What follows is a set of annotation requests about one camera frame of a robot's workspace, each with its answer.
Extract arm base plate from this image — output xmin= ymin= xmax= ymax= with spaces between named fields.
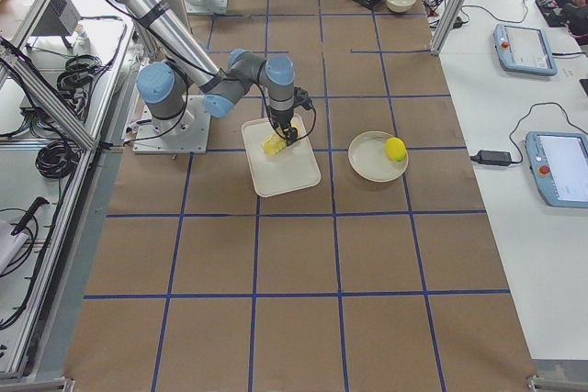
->
xmin=184 ymin=0 xmax=229 ymax=16
xmin=132 ymin=95 xmax=210 ymax=154

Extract near blue teach pendant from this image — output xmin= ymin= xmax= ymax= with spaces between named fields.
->
xmin=525 ymin=131 xmax=587 ymax=208

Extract blue teach pendant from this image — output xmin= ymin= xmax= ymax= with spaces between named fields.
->
xmin=493 ymin=23 xmax=558 ymax=76
xmin=525 ymin=131 xmax=587 ymax=208

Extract black power adapter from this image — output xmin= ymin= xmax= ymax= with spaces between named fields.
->
xmin=470 ymin=150 xmax=513 ymax=166

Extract cream round plate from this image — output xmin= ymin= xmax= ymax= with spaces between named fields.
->
xmin=348 ymin=131 xmax=409 ymax=183

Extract yellow lemon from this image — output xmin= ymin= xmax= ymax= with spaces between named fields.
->
xmin=384 ymin=137 xmax=407 ymax=162

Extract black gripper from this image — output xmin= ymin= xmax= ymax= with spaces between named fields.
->
xmin=268 ymin=86 xmax=312 ymax=144

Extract grey control box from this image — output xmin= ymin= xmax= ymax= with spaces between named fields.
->
xmin=31 ymin=0 xmax=81 ymax=50

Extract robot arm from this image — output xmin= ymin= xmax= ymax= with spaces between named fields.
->
xmin=113 ymin=0 xmax=314 ymax=146

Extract yellow bread loaf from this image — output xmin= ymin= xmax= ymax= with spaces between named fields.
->
xmin=262 ymin=129 xmax=292 ymax=155

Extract white rectangular tray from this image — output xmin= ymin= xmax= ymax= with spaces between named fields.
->
xmin=242 ymin=118 xmax=321 ymax=197

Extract coiled black cables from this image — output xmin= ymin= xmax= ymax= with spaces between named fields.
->
xmin=35 ymin=139 xmax=78 ymax=180

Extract far blue teach pendant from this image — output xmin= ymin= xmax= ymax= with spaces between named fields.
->
xmin=493 ymin=23 xmax=558 ymax=76

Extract brown paper table mat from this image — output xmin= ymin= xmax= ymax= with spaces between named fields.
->
xmin=64 ymin=0 xmax=534 ymax=391

